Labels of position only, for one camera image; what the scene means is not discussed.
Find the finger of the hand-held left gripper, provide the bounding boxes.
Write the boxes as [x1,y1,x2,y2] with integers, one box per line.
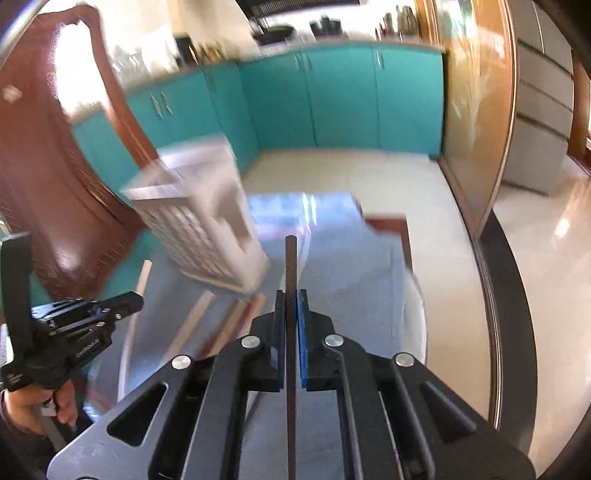
[33,299,116,340]
[90,294,145,321]

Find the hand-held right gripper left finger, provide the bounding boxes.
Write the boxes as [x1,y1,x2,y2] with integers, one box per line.
[107,290,287,480]

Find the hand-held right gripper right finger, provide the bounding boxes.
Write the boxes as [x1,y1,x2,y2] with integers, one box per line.
[298,288,481,480]

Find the brown chopstick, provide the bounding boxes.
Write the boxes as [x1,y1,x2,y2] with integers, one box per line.
[207,294,267,357]

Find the black chopstick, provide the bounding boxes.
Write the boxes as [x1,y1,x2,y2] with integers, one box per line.
[285,235,298,480]

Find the white plastic utensil basket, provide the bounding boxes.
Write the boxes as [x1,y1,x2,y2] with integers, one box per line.
[121,134,271,294]

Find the person's left hand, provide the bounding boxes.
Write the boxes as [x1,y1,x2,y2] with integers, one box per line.
[0,382,79,437]

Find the light wooden chopstick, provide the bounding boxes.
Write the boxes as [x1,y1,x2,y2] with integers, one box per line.
[172,294,218,354]

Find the blue towel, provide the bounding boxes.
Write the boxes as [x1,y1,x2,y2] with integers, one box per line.
[88,191,428,480]

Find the carved brown wooden chair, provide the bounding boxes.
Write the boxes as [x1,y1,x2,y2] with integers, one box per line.
[0,4,158,301]

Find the brown wooden board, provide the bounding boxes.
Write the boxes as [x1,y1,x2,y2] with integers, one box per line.
[365,212,413,269]

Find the teal kitchen cabinets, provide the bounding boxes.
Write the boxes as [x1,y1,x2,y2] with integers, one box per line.
[69,41,446,160]

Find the black countertop appliance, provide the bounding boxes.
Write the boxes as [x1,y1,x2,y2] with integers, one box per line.
[175,33,197,65]

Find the wooden framed glass door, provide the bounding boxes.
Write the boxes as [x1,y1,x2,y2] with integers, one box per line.
[416,0,518,430]

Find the black pan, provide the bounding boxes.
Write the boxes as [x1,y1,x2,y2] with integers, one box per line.
[256,23,296,44]

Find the grey drawer cabinet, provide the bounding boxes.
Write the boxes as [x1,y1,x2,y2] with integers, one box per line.
[501,0,575,195]

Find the metal bottles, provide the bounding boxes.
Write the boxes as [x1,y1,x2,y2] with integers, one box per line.
[376,4,416,40]

